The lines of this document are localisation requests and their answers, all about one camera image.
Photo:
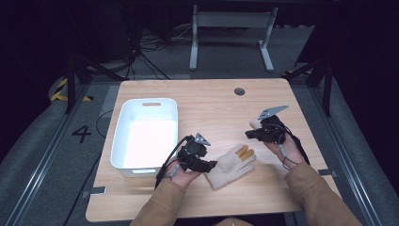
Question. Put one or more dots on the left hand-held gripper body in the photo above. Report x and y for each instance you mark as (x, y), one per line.
(192, 150)

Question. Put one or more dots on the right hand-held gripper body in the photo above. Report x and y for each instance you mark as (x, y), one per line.
(273, 130)

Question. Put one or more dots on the person's left hand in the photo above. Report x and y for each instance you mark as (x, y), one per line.
(182, 177)

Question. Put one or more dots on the person's right hand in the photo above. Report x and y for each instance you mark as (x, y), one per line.
(291, 152)

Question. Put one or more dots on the grey round table grommet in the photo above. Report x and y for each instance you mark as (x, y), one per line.
(239, 91)

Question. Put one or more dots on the white plastic bin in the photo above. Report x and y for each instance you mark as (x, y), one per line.
(147, 138)

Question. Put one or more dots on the grey tape strip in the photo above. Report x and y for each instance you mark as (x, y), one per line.
(327, 173)
(95, 191)

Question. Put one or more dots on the black metal stand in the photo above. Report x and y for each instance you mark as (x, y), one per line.
(71, 84)
(327, 84)

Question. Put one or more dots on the yellow black hazard tape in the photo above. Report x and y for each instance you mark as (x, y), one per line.
(59, 91)

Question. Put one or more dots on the metal floor rail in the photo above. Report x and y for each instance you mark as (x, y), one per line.
(342, 157)
(40, 163)

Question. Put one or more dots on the white metal desk frame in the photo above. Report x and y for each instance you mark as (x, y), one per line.
(232, 19)

